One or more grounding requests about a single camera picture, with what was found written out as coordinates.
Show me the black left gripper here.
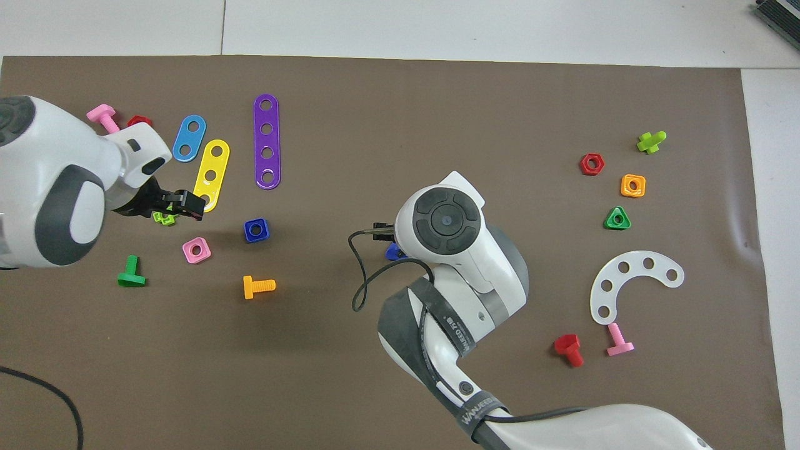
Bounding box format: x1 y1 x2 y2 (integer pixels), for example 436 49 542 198
112 177 206 222

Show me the blue square toy nut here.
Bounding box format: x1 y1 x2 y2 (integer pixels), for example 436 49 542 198
244 217 271 244

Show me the yellow three-hole plate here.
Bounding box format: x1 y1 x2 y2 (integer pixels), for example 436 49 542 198
192 139 231 214

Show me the pink square toy nut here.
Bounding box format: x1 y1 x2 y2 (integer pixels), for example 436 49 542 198
182 237 212 264

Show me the blue two-hole plate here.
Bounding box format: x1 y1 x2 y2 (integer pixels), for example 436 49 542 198
172 114 207 163

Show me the green toy bolt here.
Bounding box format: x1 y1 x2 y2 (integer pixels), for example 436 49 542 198
117 254 148 288

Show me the orange toy bolt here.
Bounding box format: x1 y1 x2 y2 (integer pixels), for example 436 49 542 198
242 275 276 301

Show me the purple four-hole plate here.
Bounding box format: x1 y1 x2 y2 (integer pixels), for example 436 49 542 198
253 94 282 190

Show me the brown table mat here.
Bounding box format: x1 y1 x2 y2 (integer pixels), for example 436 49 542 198
0 55 787 450

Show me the large pink toy bolt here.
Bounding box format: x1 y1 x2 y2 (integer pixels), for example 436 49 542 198
86 104 121 133

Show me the red toy bolt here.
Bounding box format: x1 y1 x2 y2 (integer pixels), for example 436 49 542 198
553 334 585 368

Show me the green triangle toy nut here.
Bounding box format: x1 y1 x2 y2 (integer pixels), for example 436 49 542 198
603 206 632 231

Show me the white curved five-hole plate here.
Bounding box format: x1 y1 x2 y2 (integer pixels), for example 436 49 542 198
589 251 685 326

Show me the small pink toy bolt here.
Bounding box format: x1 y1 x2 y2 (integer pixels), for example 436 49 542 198
606 322 635 358

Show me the lime cross-head toy bolt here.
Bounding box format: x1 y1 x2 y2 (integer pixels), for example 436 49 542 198
636 131 668 154

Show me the grey ribbed device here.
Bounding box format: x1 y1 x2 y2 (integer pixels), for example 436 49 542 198
753 0 800 35

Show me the wide black velcro strap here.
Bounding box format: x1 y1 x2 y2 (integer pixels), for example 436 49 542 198
377 278 477 371

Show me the narrow black velcro strap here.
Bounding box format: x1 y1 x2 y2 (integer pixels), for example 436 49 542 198
459 391 511 446

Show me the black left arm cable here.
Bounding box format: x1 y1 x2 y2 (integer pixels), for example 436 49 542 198
0 366 84 450

